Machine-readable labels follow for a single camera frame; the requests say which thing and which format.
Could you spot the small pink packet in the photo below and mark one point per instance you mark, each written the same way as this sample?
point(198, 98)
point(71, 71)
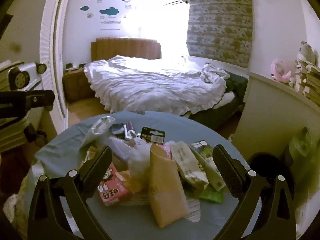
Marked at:
point(167, 150)

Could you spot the grey white plush toy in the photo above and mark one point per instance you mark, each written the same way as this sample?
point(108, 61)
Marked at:
point(307, 52)

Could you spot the brown nightstand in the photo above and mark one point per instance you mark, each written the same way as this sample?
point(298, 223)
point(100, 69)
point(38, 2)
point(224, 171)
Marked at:
point(76, 86)

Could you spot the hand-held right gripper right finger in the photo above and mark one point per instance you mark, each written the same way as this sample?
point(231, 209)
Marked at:
point(226, 170)

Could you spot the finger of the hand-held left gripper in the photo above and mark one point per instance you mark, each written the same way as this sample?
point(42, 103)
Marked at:
point(40, 100)

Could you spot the green white snack packet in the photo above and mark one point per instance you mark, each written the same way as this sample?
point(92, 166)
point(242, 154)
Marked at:
point(210, 172)

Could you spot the white ribbed suitcase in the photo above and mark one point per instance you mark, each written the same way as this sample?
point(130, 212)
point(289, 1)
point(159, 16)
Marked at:
point(28, 66)

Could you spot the clear plastic bag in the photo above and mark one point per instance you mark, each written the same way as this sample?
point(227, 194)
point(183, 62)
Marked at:
point(100, 127)

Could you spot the white striped cloth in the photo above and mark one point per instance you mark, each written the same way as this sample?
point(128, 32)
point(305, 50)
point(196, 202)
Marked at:
point(193, 207)

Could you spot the dark packet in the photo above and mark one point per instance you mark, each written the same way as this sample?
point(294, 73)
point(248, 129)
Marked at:
point(117, 130)

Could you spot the beige paper snack bag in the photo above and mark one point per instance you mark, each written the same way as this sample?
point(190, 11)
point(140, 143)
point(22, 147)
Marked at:
point(187, 162)

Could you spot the white cabinet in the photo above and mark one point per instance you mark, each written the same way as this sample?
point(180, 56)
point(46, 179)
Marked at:
point(270, 112)

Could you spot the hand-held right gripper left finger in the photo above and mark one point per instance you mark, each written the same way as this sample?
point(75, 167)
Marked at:
point(98, 170)

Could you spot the pink plush toy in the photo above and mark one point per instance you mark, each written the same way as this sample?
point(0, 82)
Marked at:
point(280, 72)

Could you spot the pink printed box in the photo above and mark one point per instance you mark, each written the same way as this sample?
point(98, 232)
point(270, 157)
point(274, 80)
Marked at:
point(112, 190)

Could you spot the dark bed base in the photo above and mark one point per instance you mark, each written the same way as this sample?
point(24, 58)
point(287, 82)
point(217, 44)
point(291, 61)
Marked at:
point(217, 116)

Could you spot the green plastic bag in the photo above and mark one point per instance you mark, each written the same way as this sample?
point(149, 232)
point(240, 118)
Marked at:
point(302, 160)

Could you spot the dark green cloth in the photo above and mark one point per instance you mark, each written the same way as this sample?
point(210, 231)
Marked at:
point(237, 85)

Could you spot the white louvered wardrobe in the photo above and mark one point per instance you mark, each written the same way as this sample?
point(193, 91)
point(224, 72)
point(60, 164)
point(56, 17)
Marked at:
point(51, 55)

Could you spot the brown paper envelope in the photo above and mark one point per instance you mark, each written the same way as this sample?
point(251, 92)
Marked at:
point(165, 192)

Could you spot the stack of books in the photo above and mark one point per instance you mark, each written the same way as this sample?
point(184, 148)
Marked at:
point(310, 80)

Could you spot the floral patterned curtain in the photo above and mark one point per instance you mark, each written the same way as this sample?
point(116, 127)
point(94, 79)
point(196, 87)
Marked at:
point(220, 22)

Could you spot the black bin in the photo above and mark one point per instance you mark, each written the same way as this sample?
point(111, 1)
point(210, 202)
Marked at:
point(265, 162)

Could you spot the white pillow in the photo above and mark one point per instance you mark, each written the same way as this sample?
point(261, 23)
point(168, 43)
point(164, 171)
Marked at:
point(227, 98)

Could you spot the brown padded headboard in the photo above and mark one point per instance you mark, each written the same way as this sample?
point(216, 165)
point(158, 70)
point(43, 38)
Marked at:
point(125, 48)

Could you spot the small dark object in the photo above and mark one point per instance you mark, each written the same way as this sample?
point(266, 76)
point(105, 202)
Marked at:
point(81, 65)
point(68, 67)

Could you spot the white plastic bag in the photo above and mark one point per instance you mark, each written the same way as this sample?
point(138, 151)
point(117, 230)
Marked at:
point(138, 160)

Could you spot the bed with white duvet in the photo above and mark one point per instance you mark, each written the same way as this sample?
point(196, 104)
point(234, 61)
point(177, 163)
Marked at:
point(150, 85)

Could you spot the black barcode package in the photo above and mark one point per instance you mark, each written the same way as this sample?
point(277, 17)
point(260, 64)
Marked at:
point(150, 133)

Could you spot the bright green packet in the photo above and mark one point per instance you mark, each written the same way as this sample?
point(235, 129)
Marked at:
point(212, 196)

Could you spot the orange packet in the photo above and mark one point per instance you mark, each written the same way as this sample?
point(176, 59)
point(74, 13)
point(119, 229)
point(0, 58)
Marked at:
point(131, 180)

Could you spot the cloud wall stickers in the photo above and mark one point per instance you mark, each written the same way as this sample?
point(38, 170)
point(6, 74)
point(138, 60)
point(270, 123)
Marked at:
point(108, 11)

